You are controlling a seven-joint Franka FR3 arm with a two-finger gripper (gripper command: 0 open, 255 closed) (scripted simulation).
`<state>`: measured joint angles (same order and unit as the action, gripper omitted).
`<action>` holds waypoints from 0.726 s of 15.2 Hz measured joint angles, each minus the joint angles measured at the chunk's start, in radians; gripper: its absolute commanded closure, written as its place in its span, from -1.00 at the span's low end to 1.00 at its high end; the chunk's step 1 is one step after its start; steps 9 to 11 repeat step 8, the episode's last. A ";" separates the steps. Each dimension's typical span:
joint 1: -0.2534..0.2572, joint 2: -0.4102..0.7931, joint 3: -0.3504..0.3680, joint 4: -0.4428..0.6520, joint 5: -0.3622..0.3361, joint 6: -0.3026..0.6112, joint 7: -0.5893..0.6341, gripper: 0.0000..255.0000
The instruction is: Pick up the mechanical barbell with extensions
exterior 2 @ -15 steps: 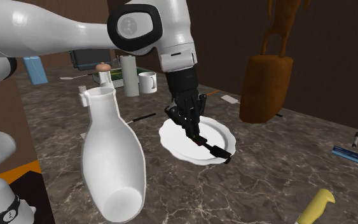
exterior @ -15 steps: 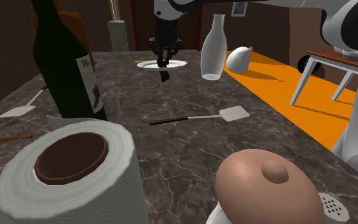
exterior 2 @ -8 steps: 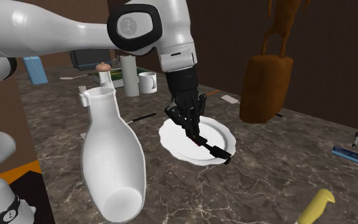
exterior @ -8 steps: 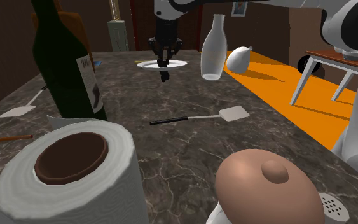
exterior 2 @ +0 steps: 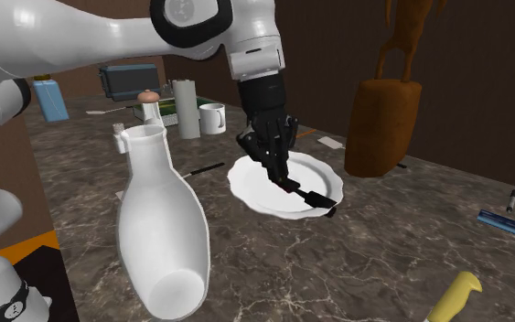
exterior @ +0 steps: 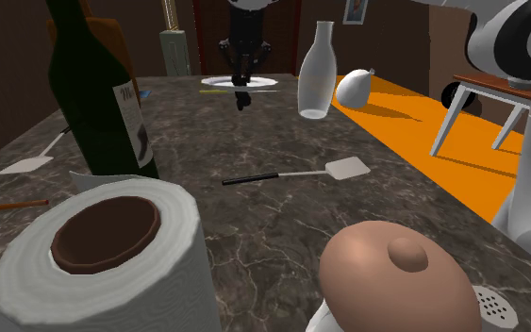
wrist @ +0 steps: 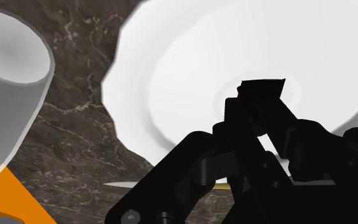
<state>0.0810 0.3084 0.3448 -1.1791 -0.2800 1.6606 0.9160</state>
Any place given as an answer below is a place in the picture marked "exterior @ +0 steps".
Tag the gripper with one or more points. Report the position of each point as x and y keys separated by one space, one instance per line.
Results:
x=246 y=27

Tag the white plate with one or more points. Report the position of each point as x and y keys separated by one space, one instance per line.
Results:
x=265 y=82

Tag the dark red door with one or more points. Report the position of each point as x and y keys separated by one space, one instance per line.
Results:
x=210 y=41

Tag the grey green box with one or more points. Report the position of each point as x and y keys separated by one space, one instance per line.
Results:
x=175 y=53

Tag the white bottle vase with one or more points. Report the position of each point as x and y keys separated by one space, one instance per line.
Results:
x=316 y=78

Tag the blue flat object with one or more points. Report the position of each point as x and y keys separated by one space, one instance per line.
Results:
x=145 y=94

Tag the white round sack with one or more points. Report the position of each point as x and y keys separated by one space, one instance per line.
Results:
x=352 y=89

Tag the dark green wine bottle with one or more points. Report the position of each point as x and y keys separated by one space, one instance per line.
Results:
x=95 y=119

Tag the black round object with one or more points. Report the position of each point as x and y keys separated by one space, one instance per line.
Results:
x=449 y=94

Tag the white paper towel roll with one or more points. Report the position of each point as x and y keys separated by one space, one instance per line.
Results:
x=173 y=285

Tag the brown top white leg table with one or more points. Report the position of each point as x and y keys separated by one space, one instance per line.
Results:
x=490 y=85

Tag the orange pencil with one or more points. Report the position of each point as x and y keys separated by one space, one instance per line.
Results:
x=7 y=206

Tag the framed wall picture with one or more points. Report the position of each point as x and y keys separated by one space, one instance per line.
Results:
x=356 y=10

